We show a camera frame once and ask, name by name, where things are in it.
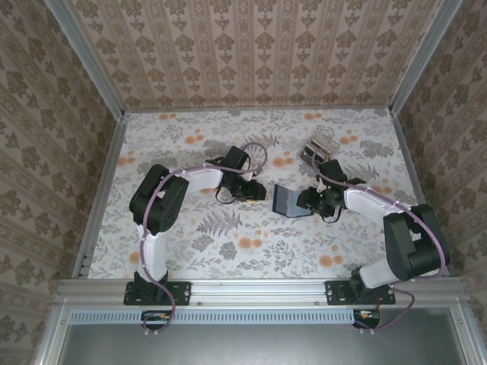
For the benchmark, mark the aluminium frame post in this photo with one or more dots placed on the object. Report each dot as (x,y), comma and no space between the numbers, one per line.
(423,57)
(88,57)

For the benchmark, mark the aluminium side rail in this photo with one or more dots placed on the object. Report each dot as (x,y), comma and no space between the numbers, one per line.
(113,152)
(407,152)

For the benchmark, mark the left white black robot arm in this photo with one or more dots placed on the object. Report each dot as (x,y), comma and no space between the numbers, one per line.
(156,201)

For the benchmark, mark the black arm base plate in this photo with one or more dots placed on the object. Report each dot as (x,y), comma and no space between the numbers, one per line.
(335,292)
(180,292)

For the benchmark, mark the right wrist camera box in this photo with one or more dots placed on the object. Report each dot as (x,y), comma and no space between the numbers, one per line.
(321,186)

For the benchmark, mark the thin aluminium cross rail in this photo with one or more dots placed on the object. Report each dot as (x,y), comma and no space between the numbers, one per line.
(258,110)

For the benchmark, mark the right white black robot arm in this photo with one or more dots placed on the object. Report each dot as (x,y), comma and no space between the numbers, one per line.
(414,243)

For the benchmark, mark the wide aluminium mounting rail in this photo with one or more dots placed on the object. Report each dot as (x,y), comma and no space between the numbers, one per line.
(258,291)

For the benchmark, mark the floral patterned table cover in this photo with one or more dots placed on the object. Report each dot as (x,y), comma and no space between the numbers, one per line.
(247,262)

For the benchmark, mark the blue leather card holder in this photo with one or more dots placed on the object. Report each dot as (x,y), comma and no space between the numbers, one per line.
(283,199)

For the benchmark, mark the grey metal panel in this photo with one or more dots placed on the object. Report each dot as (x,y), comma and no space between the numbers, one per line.
(258,346)

